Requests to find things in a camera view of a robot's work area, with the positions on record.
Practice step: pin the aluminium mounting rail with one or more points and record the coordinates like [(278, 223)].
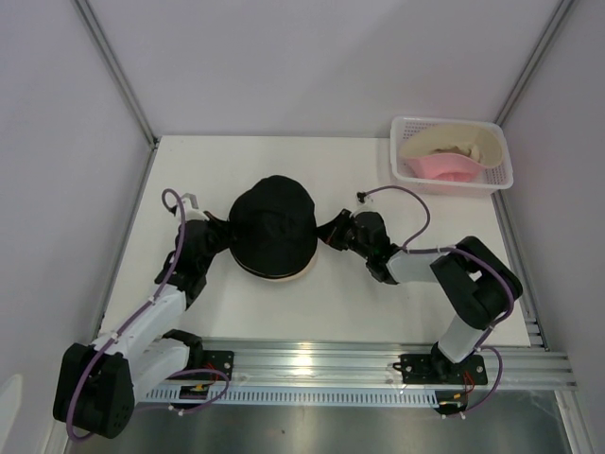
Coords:
[(368, 365)]

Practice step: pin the white slotted cable duct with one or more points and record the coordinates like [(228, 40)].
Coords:
[(294, 396)]

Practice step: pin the left aluminium frame post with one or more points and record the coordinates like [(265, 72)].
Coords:
[(107, 54)]

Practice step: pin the right aluminium frame post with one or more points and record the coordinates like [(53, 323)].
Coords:
[(546, 40)]

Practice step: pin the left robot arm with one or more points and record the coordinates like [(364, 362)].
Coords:
[(100, 384)]

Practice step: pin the pink hat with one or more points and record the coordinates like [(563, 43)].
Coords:
[(447, 167)]

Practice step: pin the cream hat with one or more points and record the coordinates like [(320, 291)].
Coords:
[(475, 142)]

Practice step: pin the black bucket hat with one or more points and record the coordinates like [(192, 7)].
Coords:
[(273, 227)]

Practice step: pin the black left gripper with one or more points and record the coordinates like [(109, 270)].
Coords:
[(222, 229)]

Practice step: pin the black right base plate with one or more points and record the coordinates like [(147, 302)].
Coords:
[(434, 369)]

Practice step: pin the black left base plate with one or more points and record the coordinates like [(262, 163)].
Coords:
[(220, 360)]

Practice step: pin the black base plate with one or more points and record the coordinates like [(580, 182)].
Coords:
[(220, 360), (434, 369)]

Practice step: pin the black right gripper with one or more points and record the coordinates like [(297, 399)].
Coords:
[(330, 233)]

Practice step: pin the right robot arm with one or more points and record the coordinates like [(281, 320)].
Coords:
[(480, 288)]

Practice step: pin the aluminium frame post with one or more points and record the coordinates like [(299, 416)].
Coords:
[(107, 54), (546, 40)]

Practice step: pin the white plastic basket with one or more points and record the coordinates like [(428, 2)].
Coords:
[(488, 181)]

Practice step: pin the beige bucket hat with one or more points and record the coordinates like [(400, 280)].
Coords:
[(287, 278)]

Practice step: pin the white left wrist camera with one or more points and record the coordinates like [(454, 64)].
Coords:
[(189, 209)]

